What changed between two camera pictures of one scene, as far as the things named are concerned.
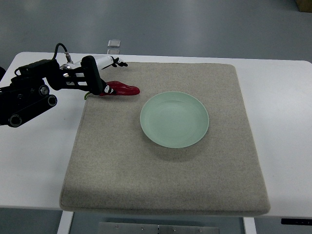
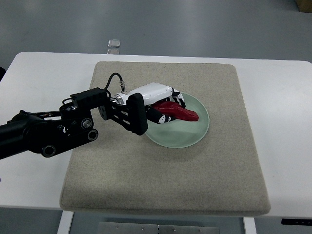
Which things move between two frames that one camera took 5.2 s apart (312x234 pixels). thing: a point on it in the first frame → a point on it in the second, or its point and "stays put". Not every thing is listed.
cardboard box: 304,6 stays put
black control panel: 295,221 stays put
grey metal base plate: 105,227 stays put
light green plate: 174,119 stays put
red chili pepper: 121,89 → 176,110
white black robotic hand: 91,66 → 154,92
